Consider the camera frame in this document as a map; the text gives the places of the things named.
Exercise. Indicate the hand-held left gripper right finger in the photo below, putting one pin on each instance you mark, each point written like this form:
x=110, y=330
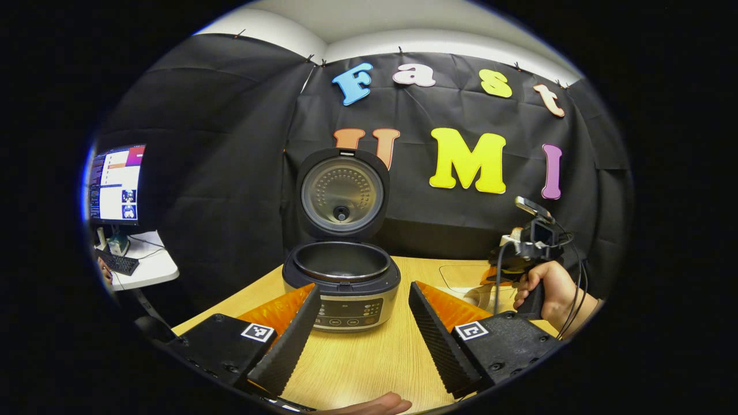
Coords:
x=438, y=340

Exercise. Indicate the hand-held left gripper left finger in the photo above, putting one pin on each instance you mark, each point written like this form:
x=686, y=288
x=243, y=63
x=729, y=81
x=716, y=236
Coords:
x=288, y=346

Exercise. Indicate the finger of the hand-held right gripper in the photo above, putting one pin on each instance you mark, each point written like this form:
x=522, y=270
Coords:
x=501, y=276

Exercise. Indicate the black and silver rice cooker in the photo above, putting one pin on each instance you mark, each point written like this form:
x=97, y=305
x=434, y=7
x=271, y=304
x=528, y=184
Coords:
x=346, y=271

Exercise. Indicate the clear plastic container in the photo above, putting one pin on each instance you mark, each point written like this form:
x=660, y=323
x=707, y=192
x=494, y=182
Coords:
x=461, y=276

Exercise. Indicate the white side table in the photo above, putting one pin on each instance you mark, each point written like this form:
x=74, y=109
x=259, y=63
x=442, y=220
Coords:
x=155, y=271

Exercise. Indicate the black backdrop cloth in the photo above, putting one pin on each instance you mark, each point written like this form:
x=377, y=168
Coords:
x=230, y=173

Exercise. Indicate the black keyboard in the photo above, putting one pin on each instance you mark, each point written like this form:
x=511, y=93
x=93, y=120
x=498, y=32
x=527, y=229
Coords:
x=118, y=262

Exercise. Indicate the computer monitor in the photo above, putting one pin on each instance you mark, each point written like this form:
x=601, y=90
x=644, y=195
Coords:
x=115, y=184

